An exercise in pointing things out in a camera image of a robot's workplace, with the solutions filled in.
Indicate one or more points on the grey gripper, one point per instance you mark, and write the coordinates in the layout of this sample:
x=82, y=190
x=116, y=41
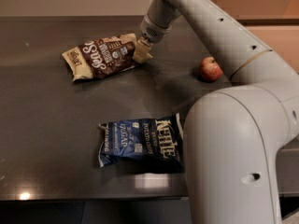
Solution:
x=151, y=32

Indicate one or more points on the brown chip bag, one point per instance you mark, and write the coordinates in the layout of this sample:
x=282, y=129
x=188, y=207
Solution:
x=104, y=57

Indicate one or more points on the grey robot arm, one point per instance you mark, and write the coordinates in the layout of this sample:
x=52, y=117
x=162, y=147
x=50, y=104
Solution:
x=231, y=136

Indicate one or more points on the blue Kettle chip bag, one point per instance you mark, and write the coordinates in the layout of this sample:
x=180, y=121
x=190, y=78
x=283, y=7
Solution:
x=157, y=140

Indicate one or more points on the red apple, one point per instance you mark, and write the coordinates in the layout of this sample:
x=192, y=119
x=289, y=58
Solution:
x=209, y=70

